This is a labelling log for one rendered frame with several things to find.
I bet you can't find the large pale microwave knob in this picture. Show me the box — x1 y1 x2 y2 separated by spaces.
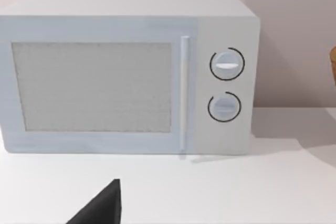
215 51 240 77

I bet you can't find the small pale microwave knob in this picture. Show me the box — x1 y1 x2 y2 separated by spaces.
213 95 236 119

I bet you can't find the pale microwave oven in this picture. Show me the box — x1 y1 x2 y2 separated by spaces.
0 0 261 156

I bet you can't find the brown wooden object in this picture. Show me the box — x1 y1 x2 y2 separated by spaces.
329 46 336 85

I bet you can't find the pale microwave door handle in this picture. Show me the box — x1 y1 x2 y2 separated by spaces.
180 35 190 152

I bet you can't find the pale microwave door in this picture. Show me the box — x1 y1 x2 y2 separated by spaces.
0 14 198 155

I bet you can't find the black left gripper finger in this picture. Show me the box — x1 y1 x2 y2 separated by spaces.
65 178 122 224

